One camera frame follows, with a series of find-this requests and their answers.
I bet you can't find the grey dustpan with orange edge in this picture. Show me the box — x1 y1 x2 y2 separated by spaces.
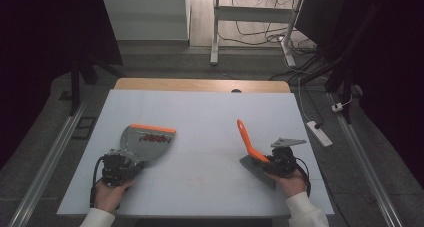
119 123 177 165

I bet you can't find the grey brush with orange handle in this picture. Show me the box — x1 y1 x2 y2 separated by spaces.
236 118 278 190

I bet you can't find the pile of red kidney beans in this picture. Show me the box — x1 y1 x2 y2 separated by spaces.
141 133 173 144

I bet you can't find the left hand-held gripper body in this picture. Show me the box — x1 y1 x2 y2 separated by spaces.
99 148 141 188

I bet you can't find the bundle of black floor cables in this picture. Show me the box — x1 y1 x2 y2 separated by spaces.
218 0 323 82

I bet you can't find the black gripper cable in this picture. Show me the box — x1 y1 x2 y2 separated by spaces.
294 156 312 198
89 155 105 209

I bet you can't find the black metal stand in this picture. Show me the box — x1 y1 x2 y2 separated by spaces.
299 20 369 125
67 51 125 117

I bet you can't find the wooden table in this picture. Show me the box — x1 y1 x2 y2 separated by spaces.
114 77 292 94

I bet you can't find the white power cable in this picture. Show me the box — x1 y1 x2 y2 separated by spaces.
297 76 314 123

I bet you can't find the white metal desk frame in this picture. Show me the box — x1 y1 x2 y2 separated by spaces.
209 0 305 68

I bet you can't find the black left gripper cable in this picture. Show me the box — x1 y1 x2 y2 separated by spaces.
89 155 105 209

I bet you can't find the person's left hand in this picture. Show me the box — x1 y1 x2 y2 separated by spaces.
94 179 136 215

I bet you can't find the white cabinet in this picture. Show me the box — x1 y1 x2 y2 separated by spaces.
100 0 192 42

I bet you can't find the white power strip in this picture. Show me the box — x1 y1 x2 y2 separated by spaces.
305 120 334 148

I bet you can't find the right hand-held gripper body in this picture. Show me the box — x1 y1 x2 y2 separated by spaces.
269 137 308 179

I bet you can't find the aluminium floor rail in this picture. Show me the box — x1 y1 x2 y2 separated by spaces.
7 98 90 227
327 92 405 227

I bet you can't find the person's right hand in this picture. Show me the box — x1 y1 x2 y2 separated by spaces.
266 169 308 199

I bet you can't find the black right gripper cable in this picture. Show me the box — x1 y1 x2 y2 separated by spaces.
294 156 312 198

